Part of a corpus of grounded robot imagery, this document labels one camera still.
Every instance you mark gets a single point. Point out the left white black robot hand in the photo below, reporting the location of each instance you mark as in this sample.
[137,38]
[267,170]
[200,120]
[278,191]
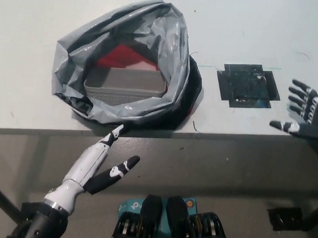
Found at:
[90,163]

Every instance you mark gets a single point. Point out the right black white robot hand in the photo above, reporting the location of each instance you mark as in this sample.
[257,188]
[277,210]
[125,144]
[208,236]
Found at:
[316,119]

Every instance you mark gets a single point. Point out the grey perforated rectangular basket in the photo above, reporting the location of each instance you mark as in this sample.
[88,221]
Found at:
[123,81]

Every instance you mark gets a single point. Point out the grey plastic bag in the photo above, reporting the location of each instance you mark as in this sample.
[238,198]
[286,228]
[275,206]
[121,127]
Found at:
[99,33]

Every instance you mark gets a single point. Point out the red item inside bag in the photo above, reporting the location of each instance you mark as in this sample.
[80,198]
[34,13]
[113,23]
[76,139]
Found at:
[119,55]

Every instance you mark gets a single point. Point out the black tape patch on table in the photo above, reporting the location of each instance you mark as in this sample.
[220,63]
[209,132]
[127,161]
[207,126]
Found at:
[246,83]

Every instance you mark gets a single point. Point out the black table leg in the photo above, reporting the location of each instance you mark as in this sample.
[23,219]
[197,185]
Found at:
[0,196]

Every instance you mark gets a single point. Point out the dark thread piece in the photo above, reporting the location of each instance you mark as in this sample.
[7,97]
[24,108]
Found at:
[195,126]

